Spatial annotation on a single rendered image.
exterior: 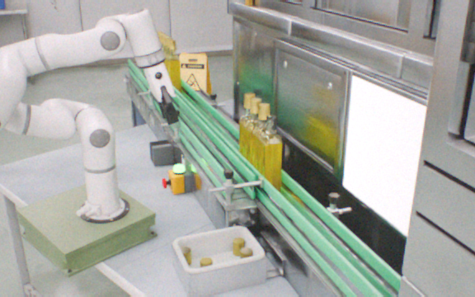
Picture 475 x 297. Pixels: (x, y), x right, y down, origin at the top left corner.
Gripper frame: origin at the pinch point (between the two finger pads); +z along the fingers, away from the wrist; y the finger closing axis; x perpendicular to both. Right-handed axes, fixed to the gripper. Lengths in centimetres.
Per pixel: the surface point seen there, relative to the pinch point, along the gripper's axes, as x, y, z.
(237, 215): -8.7, -7.1, 35.2
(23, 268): 73, 78, 74
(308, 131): -38.6, -2.0, 20.8
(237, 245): -4.5, -14.1, 39.7
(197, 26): -159, 591, 119
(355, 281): -19, -56, 29
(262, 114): -27.0, 2.4, 11.6
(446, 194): -12, -95, -17
